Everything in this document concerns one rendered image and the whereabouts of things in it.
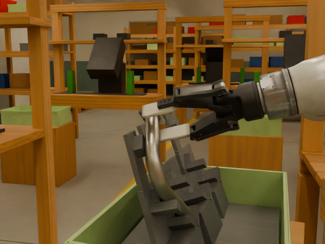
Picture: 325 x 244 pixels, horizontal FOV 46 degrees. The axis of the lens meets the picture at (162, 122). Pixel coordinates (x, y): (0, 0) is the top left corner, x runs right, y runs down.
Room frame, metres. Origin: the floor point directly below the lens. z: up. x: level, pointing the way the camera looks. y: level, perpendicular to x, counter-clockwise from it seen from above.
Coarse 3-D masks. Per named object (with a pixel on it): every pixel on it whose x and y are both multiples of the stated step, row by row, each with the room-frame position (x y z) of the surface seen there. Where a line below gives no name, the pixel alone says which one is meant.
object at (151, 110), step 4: (148, 104) 0.77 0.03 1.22; (152, 104) 0.77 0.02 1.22; (156, 104) 0.76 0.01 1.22; (144, 108) 0.77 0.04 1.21; (148, 108) 0.76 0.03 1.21; (152, 108) 0.76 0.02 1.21; (156, 108) 0.75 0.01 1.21; (164, 108) 0.75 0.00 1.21; (168, 108) 0.74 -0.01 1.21; (172, 108) 0.74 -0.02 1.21; (176, 108) 0.74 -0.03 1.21; (144, 112) 0.76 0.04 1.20; (148, 112) 0.75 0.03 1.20; (152, 112) 0.75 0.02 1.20; (156, 112) 0.75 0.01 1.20; (160, 112) 0.75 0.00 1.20; (164, 112) 0.74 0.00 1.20; (168, 112) 0.74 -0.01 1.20; (144, 116) 0.75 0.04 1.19; (148, 116) 0.75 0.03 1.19; (152, 116) 0.75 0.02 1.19
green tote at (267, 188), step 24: (240, 168) 1.20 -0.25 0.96; (240, 192) 1.19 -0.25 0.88; (264, 192) 1.17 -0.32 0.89; (96, 216) 0.81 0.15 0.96; (120, 216) 0.93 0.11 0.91; (288, 216) 0.81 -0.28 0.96; (72, 240) 0.70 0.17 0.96; (96, 240) 0.80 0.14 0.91; (120, 240) 0.92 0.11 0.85; (288, 240) 0.70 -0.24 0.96
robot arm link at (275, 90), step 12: (276, 72) 0.72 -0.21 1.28; (264, 84) 0.71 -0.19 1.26; (276, 84) 0.70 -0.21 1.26; (288, 84) 0.69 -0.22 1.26; (264, 96) 0.70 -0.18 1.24; (276, 96) 0.69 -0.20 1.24; (288, 96) 0.69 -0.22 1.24; (264, 108) 0.72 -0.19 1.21; (276, 108) 0.70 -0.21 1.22; (288, 108) 0.70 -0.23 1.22
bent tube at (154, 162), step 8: (144, 120) 0.81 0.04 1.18; (152, 120) 0.78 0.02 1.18; (160, 120) 0.81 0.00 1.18; (152, 128) 0.77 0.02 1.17; (152, 136) 0.75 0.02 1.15; (152, 144) 0.74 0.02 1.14; (152, 152) 0.73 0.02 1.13; (152, 160) 0.73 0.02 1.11; (160, 160) 0.73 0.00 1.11; (152, 168) 0.72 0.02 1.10; (160, 168) 0.73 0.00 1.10; (152, 176) 0.72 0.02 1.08; (160, 176) 0.72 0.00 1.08; (152, 184) 0.74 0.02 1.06; (160, 184) 0.72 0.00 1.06; (168, 184) 0.74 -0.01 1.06; (160, 192) 0.73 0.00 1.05; (168, 192) 0.74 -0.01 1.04; (184, 208) 0.81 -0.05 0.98
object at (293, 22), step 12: (216, 24) 8.44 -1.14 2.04; (240, 24) 8.35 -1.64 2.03; (252, 24) 8.31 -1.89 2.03; (276, 24) 8.13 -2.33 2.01; (288, 24) 8.08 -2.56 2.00; (300, 24) 8.03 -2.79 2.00; (204, 36) 8.53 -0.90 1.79; (216, 36) 8.46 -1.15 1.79; (240, 36) 8.32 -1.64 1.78; (204, 48) 8.40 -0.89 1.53; (240, 48) 8.24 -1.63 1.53; (252, 48) 8.18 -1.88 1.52; (276, 48) 8.08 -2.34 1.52; (240, 60) 8.35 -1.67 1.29; (252, 60) 8.27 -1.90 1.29; (276, 60) 8.14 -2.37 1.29; (204, 108) 8.40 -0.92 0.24
